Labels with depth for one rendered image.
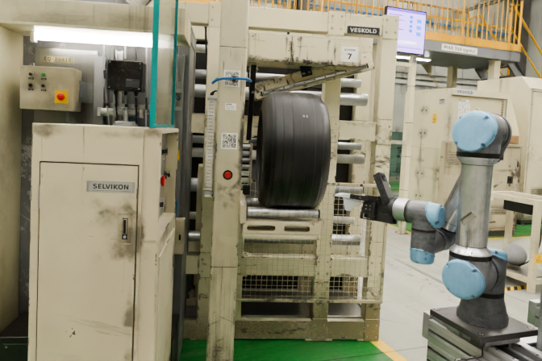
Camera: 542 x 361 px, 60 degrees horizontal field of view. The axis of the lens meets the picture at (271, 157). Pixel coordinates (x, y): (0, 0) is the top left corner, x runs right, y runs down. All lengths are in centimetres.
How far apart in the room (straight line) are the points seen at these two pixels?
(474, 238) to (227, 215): 119
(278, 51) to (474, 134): 136
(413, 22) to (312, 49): 398
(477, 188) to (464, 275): 25
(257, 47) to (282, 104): 49
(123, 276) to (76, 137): 47
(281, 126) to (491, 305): 105
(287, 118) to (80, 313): 110
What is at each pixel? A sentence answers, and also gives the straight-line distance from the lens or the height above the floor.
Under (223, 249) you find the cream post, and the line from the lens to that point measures 229.
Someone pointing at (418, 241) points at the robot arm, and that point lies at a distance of 155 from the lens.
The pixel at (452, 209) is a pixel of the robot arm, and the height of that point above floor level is 106.
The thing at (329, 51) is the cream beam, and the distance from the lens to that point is 256.
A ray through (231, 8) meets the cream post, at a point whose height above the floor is 183.
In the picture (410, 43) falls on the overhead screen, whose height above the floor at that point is 246.
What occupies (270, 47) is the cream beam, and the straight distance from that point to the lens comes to 252.
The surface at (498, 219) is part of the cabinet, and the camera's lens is 706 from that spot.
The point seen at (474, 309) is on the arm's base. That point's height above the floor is 76.
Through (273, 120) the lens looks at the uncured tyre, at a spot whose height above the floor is 132.
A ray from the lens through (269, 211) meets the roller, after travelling 218.
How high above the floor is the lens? 128
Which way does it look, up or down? 3 degrees down
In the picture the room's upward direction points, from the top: 3 degrees clockwise
